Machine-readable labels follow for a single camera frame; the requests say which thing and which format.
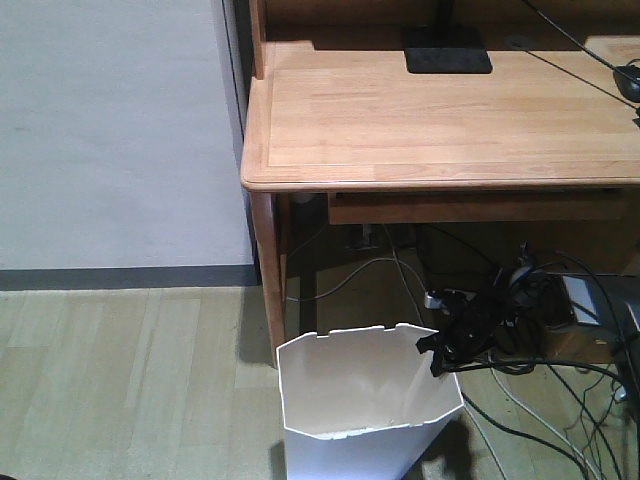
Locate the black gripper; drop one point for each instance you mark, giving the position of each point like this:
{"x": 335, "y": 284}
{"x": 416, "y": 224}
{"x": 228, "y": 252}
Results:
{"x": 473, "y": 322}

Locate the white plastic trash bin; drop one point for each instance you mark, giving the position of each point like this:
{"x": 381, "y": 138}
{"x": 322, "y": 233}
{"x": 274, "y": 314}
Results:
{"x": 361, "y": 403}

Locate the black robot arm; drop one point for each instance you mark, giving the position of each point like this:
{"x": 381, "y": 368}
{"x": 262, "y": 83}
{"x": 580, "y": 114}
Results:
{"x": 605, "y": 304}

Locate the grey box under desk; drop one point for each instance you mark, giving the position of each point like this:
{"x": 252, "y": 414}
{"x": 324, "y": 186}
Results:
{"x": 580, "y": 301}

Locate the light wooden desk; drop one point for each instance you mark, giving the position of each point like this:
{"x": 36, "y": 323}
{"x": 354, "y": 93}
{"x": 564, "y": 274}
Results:
{"x": 543, "y": 137}

